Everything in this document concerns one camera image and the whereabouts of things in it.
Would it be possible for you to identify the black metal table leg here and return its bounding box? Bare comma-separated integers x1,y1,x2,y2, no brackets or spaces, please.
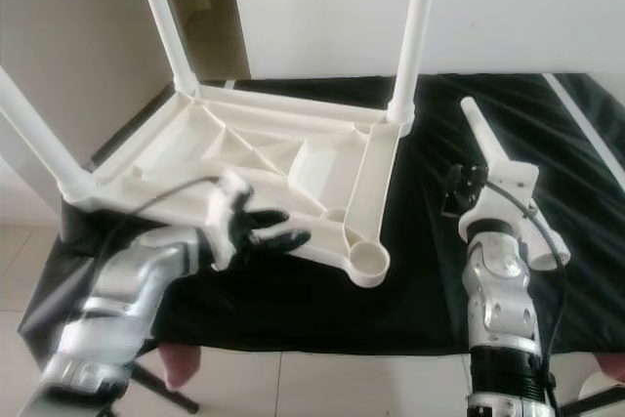
132,363,201,414

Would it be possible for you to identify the white plastic table top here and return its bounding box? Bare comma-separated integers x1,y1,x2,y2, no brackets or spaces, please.
63,83,392,288

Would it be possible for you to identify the white floor fan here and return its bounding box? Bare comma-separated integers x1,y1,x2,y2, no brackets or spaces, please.
581,378,625,410

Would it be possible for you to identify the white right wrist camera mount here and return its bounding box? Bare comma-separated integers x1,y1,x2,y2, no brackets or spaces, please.
461,161,540,237

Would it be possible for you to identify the black table cloth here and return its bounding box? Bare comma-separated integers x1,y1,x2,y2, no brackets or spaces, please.
20,73,625,364

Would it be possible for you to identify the pink fabric flap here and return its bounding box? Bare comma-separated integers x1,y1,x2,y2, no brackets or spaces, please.
596,354,625,385
161,342,201,389

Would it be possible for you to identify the white plastic table leg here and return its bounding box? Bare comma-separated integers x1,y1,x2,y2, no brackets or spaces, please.
0,65,99,205
386,0,442,127
132,0,201,96
461,97,569,270

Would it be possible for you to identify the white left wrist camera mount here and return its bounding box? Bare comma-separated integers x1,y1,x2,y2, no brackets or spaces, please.
210,173,255,267

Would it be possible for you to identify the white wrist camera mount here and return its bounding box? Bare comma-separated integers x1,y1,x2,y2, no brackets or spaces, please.
210,173,255,267
461,161,540,237

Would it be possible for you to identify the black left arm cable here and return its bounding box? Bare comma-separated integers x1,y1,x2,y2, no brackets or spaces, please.
127,176,228,242

